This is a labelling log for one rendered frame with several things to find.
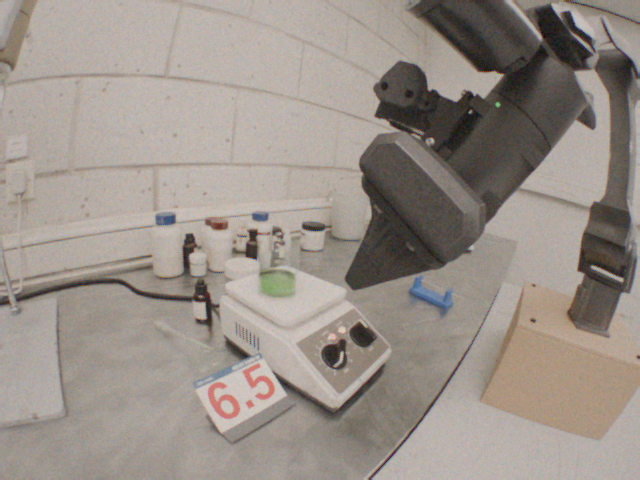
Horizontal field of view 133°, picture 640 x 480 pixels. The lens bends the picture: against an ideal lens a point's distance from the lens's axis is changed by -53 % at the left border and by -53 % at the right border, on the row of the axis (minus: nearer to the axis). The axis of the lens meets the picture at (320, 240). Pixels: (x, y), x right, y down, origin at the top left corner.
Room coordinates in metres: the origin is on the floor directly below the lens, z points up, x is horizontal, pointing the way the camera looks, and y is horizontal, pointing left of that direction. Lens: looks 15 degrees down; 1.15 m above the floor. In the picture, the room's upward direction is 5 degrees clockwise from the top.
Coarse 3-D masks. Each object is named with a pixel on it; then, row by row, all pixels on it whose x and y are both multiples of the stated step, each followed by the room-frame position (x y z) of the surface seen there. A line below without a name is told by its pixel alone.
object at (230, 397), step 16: (256, 368) 0.24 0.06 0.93; (208, 384) 0.20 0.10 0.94; (224, 384) 0.21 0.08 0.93; (240, 384) 0.21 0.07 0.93; (256, 384) 0.22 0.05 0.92; (272, 384) 0.23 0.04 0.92; (208, 400) 0.18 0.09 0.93; (224, 400) 0.19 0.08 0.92; (240, 400) 0.20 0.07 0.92; (256, 400) 0.21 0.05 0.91; (224, 416) 0.18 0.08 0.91
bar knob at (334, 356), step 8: (328, 344) 0.26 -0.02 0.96; (336, 344) 0.26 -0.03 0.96; (344, 344) 0.26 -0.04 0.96; (328, 352) 0.25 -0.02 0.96; (336, 352) 0.25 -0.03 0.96; (344, 352) 0.25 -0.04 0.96; (328, 360) 0.24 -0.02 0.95; (336, 360) 0.24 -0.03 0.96; (344, 360) 0.25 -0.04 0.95; (336, 368) 0.24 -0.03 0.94
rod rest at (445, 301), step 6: (420, 276) 0.56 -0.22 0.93; (414, 282) 0.55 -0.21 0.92; (420, 282) 0.56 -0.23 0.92; (414, 288) 0.55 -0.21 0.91; (420, 288) 0.55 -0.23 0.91; (426, 288) 0.56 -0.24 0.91; (450, 288) 0.50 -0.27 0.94; (420, 294) 0.53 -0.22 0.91; (426, 294) 0.52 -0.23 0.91; (432, 294) 0.52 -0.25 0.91; (438, 294) 0.53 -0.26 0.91; (450, 294) 0.50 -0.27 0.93; (432, 300) 0.51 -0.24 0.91; (438, 300) 0.50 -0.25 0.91; (444, 300) 0.49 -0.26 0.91; (450, 300) 0.50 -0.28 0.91; (444, 306) 0.48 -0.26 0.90
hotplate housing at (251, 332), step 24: (240, 312) 0.30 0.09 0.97; (336, 312) 0.32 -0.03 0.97; (240, 336) 0.30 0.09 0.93; (264, 336) 0.27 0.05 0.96; (288, 336) 0.26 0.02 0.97; (288, 360) 0.25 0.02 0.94; (384, 360) 0.29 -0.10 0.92; (288, 384) 0.25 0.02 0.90; (312, 384) 0.23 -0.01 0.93; (360, 384) 0.24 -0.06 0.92; (336, 408) 0.21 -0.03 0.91
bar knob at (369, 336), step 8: (360, 320) 0.30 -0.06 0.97; (352, 328) 0.30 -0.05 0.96; (360, 328) 0.30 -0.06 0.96; (368, 328) 0.30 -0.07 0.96; (352, 336) 0.29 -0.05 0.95; (360, 336) 0.30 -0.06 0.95; (368, 336) 0.29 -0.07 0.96; (376, 336) 0.29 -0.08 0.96; (360, 344) 0.28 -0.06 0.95; (368, 344) 0.29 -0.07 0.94
